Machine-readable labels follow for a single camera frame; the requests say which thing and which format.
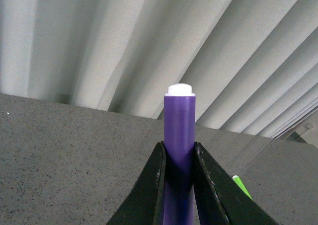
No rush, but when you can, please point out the purple highlighter pen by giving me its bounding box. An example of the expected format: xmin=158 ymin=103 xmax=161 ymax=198
xmin=163 ymin=83 xmax=196 ymax=225

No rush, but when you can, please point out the green highlighter pen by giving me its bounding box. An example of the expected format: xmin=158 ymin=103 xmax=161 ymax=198
xmin=232 ymin=175 xmax=253 ymax=200

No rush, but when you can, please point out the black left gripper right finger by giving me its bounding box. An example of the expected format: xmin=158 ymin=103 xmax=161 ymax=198
xmin=193 ymin=143 xmax=278 ymax=225

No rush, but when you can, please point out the grey pleated curtain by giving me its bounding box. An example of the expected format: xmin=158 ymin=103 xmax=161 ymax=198
xmin=0 ymin=0 xmax=318 ymax=144

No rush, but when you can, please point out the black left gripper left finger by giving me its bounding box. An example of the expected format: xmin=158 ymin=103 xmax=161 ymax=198
xmin=107 ymin=142 xmax=166 ymax=225

